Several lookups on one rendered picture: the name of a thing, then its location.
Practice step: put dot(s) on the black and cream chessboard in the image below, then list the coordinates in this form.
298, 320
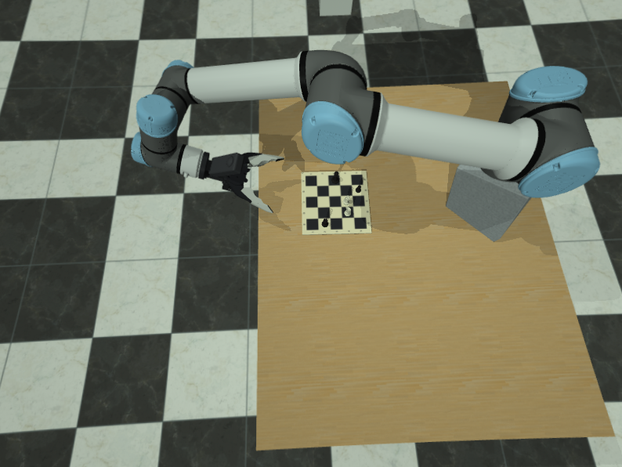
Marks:
322, 199

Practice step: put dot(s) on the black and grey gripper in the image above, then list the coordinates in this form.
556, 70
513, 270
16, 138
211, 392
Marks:
235, 183

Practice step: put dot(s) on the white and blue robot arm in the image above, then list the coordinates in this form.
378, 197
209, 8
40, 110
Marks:
342, 121

